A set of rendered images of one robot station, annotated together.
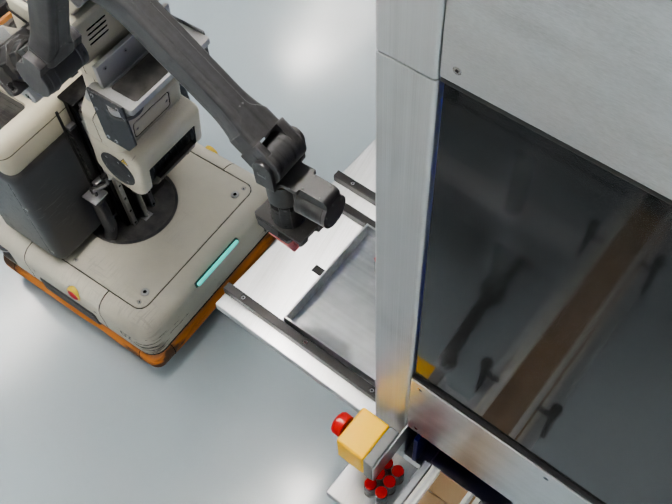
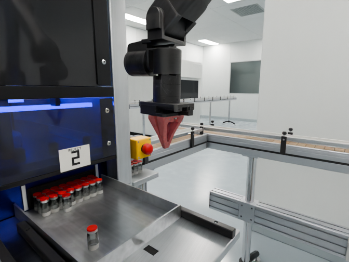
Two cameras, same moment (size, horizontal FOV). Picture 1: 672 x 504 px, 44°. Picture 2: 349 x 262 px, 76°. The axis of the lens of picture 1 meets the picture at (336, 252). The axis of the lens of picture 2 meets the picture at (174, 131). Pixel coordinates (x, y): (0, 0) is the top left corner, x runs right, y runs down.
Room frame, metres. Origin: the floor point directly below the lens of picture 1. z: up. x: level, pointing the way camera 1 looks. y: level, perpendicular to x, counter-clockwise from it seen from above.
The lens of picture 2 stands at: (1.25, 0.06, 1.20)
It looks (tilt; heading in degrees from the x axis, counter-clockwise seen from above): 11 degrees down; 177
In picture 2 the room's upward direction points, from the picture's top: straight up
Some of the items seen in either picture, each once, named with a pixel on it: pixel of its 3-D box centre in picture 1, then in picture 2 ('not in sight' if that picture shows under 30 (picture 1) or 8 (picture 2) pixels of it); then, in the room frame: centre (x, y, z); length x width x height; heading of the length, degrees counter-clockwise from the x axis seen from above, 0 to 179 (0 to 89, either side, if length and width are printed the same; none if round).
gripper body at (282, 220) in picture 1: (288, 208); (166, 93); (0.78, 0.07, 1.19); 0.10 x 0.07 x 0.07; 47
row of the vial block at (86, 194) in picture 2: not in sight; (75, 195); (0.64, -0.19, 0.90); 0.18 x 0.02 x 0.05; 138
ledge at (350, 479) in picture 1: (381, 488); (134, 174); (0.41, -0.05, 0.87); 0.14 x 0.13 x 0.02; 48
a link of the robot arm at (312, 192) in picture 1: (303, 181); (151, 46); (0.76, 0.04, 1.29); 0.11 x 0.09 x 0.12; 51
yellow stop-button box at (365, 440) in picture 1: (366, 443); (137, 146); (0.45, -0.03, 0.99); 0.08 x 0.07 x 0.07; 48
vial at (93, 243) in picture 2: not in sight; (92, 238); (0.83, -0.08, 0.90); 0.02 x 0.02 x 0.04
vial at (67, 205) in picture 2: not in sight; (66, 202); (0.68, -0.19, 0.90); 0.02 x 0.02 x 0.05
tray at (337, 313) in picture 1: (398, 319); (97, 210); (0.72, -0.11, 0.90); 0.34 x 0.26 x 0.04; 48
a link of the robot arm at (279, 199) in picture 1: (286, 186); (164, 62); (0.78, 0.07, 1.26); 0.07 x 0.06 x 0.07; 51
